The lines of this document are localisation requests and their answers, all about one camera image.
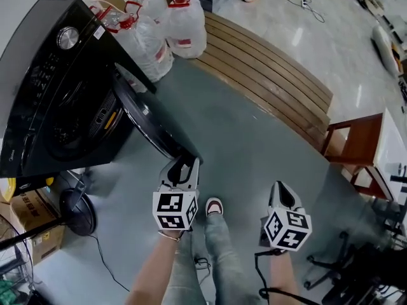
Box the black office chair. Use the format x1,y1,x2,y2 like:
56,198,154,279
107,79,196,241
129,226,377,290
303,230,407,305

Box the black fan power cable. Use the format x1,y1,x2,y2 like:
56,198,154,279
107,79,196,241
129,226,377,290
88,233,131,294

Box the person's left forearm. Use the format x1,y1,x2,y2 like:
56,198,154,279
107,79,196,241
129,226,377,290
125,230,184,305

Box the black appliance door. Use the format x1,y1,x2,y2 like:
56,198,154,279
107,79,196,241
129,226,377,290
112,64,205,166

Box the brown slatted wooden platform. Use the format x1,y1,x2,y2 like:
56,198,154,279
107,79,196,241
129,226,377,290
187,11,335,154

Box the white table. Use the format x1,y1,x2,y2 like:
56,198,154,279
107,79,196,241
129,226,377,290
372,107,407,201

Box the thin wrist bracelet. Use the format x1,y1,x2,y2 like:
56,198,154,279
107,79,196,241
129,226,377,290
157,230,181,243

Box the green garment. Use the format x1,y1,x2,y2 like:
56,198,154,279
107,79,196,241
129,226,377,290
0,278,20,305

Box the black washing machine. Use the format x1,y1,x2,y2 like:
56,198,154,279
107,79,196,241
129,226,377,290
0,0,157,179

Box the person's blue jeans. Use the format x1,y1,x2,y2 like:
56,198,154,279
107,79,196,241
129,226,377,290
162,213,260,305

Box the person's right forearm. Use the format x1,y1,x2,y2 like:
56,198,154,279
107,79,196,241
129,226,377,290
268,251,303,305

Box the white cushion bag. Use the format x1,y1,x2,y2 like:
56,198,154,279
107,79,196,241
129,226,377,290
370,24,402,78

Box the large black standing fan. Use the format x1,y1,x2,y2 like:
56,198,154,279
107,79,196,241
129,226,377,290
0,179,97,305

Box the hand-held gripper cable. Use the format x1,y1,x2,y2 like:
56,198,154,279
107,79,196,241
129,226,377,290
190,230,213,287
253,248,324,305

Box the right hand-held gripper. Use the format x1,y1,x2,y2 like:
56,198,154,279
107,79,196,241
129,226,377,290
259,180,314,255

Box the person's right shoe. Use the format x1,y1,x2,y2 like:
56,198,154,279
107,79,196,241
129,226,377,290
204,196,224,218

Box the brown wooden chair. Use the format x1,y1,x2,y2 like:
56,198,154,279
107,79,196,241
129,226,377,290
320,112,388,200

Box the right hand-held gripper cable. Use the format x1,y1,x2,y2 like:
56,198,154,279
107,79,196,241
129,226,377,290
253,248,324,305

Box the large printed cardboard box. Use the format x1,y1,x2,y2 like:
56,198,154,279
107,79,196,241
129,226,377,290
0,187,67,266

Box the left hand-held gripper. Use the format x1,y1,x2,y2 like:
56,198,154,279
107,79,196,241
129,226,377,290
151,156,201,232

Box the silver control knob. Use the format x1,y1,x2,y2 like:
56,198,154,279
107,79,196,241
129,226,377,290
56,26,80,51

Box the left hand-held gripper cable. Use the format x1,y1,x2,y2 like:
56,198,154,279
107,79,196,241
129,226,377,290
190,230,213,287

